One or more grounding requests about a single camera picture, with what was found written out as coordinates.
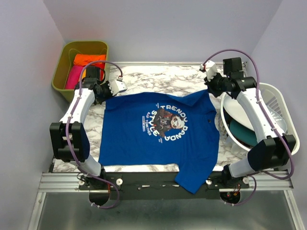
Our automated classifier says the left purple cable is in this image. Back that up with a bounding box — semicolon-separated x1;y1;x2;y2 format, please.
65;60;124;209

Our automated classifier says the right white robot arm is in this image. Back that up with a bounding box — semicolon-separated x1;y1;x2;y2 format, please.
200;57;296;188

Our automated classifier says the teal round plate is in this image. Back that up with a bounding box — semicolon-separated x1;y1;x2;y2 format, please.
229;120;257;147

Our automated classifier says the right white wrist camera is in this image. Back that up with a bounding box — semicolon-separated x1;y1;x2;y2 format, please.
200;60;218;81

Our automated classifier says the white round plate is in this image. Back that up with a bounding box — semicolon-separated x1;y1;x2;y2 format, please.
224;95;287;132

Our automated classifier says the white plastic laundry basket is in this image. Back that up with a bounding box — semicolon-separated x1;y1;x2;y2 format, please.
218;83;300;158

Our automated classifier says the red rolled t shirt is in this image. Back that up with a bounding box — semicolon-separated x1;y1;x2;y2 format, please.
96;63;106;81

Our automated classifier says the pink rolled t shirt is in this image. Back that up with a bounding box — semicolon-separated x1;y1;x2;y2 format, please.
65;65;83;90

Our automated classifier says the orange rolled t shirt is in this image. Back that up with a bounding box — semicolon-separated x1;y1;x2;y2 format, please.
73;54;106;67

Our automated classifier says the yellow rolled t shirt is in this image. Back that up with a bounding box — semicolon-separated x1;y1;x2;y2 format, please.
82;70;86;79

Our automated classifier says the aluminium frame rail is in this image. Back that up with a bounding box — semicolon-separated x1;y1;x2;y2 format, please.
38;172;294;193

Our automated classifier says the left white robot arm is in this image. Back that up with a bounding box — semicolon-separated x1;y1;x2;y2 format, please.
49;62;127;189

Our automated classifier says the blue printed t shirt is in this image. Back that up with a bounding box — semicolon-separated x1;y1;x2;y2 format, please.
98;90;219;193

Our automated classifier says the olive green plastic bin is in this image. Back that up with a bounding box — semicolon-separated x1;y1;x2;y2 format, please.
51;41;108;103

